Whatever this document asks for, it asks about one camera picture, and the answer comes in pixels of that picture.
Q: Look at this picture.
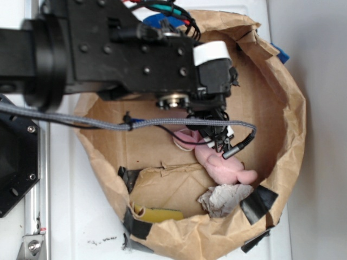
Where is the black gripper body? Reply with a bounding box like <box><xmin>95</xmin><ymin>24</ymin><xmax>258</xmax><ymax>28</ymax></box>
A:
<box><xmin>108</xmin><ymin>20</ymin><xmax>233</xmax><ymax>111</ymax></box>

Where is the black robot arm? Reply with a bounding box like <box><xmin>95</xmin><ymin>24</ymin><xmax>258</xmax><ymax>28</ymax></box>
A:
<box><xmin>1</xmin><ymin>1</ymin><xmax>237</xmax><ymax>111</ymax></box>

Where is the brown paper bag bin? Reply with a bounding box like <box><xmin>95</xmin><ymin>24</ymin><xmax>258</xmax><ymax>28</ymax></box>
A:
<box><xmin>76</xmin><ymin>10</ymin><xmax>306</xmax><ymax>259</ymax></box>

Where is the pink plush bunny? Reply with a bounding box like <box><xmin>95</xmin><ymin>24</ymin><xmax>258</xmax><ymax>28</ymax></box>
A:
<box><xmin>173</xmin><ymin>128</ymin><xmax>258</xmax><ymax>185</ymax></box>

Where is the yellow sponge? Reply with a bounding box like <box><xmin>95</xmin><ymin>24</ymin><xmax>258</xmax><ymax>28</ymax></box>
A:
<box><xmin>133</xmin><ymin>204</ymin><xmax>184</xmax><ymax>223</ymax></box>

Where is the crumpled grey paper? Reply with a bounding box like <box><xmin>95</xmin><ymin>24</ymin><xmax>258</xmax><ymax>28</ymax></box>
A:
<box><xmin>197</xmin><ymin>184</ymin><xmax>254</xmax><ymax>218</ymax></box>

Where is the grey braided cable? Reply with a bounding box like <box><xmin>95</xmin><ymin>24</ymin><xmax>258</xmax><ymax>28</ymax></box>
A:
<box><xmin>0</xmin><ymin>104</ymin><xmax>257</xmax><ymax>160</ymax></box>

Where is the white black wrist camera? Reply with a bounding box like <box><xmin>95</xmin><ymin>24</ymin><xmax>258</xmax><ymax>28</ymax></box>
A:
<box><xmin>193</xmin><ymin>41</ymin><xmax>233</xmax><ymax>68</ymax></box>

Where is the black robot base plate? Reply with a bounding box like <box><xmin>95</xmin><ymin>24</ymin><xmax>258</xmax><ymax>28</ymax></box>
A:
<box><xmin>1</xmin><ymin>112</ymin><xmax>39</xmax><ymax>218</ymax></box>

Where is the aluminium frame rail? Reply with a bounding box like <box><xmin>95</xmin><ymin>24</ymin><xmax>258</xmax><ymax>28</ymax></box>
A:
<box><xmin>23</xmin><ymin>0</ymin><xmax>52</xmax><ymax>260</ymax></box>

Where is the metal corner bracket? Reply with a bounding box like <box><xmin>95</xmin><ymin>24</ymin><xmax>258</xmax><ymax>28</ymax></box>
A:
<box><xmin>16</xmin><ymin>235</ymin><xmax>47</xmax><ymax>260</ymax></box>

